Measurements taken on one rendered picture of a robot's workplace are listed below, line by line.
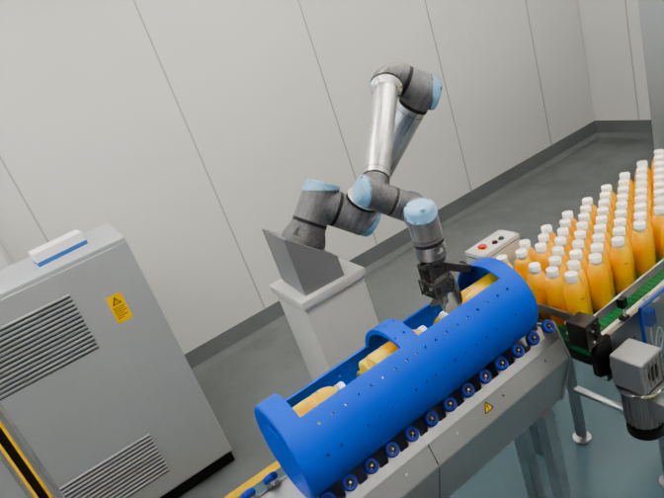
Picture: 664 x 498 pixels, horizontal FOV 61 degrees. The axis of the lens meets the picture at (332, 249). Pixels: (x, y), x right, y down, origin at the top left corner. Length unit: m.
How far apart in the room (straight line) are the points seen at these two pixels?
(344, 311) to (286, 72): 2.51
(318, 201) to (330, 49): 2.51
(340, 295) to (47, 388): 1.46
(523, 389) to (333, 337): 0.84
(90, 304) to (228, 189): 1.75
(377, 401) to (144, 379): 1.76
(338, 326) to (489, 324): 0.85
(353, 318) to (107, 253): 1.20
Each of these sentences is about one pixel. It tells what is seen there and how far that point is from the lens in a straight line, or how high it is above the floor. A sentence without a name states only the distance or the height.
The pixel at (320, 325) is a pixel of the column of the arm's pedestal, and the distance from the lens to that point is 2.36.
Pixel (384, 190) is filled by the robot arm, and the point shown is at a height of 1.58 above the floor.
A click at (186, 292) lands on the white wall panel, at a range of 4.36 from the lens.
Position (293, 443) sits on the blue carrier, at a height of 1.18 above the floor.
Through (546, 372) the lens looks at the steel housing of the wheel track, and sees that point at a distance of 2.00.
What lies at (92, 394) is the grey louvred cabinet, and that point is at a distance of 3.07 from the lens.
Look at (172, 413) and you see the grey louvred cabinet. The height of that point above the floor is 0.50.
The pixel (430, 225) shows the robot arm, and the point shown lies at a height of 1.48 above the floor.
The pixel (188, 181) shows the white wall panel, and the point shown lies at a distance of 4.22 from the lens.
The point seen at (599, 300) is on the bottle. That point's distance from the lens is 2.12.
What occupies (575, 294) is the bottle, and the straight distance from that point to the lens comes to 1.99.
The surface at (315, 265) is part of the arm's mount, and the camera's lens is 2.30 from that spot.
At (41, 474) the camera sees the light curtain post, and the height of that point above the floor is 1.25.
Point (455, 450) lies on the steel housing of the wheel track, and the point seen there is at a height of 0.84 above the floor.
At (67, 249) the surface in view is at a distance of 3.01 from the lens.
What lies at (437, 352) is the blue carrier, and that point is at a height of 1.16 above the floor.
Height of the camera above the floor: 2.09
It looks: 22 degrees down
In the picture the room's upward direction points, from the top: 20 degrees counter-clockwise
